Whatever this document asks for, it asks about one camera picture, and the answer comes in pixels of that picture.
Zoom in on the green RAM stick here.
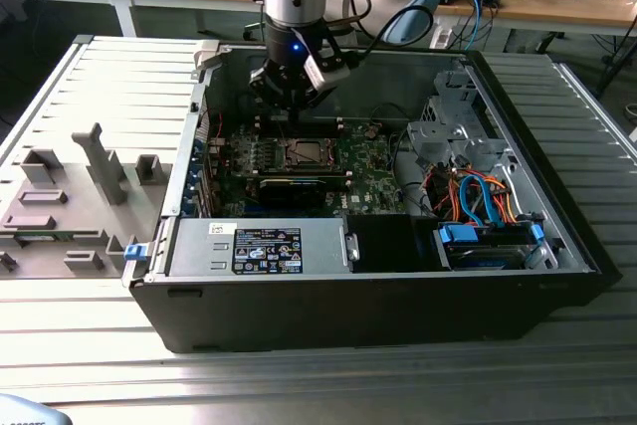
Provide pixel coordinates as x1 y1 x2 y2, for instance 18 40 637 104
17 232 71 243

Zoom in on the black plastic shroud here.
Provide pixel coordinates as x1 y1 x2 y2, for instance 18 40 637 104
345 214 439 275

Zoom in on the grey parts rack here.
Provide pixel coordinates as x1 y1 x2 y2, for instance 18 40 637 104
0 120 175 280

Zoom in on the hard disk in blue carrier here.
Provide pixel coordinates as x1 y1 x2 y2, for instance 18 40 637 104
432 223 546 272

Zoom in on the grey power supply unit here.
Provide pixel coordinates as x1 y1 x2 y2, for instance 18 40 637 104
166 218 349 277

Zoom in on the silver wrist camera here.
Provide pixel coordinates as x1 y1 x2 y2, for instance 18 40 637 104
302 54 349 91

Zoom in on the white adapter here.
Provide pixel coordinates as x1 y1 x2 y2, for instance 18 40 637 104
430 25 455 50

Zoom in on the metal drive cage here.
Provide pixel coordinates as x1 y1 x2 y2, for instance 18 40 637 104
405 69 522 182

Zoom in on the grey rounded object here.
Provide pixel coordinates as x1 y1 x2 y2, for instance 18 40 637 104
0 393 69 425

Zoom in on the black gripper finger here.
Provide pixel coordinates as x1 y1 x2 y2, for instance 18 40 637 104
297 84 327 123
251 64 300 123

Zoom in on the CPU socket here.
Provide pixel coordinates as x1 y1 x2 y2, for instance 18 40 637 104
284 136 344 170

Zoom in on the green motherboard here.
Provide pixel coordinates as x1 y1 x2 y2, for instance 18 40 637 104
206 118 407 220

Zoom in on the blue wire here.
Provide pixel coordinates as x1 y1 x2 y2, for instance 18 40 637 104
457 173 505 228

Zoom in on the metal socket cover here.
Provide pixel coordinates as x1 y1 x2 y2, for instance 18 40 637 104
286 137 331 167

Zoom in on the black PC case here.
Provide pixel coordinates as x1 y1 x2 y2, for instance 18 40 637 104
121 41 623 354

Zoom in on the black graphics card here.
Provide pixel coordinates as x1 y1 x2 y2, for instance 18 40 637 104
258 176 327 210

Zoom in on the orange wire bundle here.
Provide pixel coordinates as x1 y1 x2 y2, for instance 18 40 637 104
425 169 523 225

